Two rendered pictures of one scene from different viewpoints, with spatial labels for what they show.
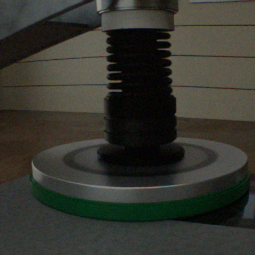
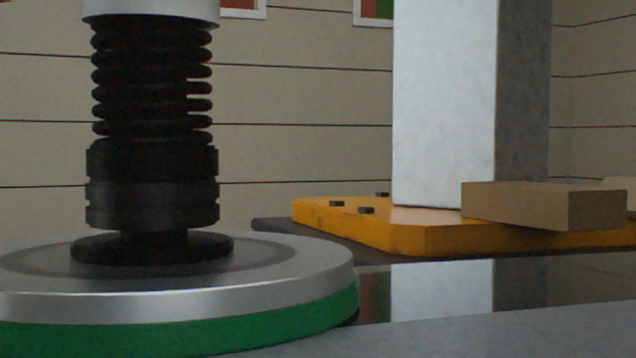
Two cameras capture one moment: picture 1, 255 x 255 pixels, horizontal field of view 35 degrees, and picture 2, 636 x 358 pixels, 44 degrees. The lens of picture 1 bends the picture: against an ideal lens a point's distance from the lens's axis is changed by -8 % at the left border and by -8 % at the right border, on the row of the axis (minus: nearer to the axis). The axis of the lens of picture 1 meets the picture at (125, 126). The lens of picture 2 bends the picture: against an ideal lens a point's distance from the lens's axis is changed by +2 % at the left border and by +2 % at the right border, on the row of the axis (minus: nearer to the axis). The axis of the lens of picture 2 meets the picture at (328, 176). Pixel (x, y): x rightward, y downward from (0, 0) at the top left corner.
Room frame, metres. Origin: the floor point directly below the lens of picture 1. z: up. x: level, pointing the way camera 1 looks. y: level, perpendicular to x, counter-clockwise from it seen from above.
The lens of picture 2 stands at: (0.08, 0.25, 0.89)
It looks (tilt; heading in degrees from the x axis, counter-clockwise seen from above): 3 degrees down; 308
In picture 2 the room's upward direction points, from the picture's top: straight up
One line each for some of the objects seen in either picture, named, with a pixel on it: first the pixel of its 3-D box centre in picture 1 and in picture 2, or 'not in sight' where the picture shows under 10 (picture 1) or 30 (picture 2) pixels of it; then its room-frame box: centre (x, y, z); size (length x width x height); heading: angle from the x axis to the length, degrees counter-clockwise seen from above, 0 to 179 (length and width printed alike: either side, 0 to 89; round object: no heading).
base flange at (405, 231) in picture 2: not in sight; (469, 215); (0.69, -0.91, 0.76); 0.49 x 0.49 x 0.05; 59
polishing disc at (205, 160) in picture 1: (141, 161); (154, 264); (0.41, -0.01, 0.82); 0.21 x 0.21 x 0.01
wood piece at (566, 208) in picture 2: not in sight; (538, 203); (0.50, -0.74, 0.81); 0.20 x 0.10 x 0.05; 157
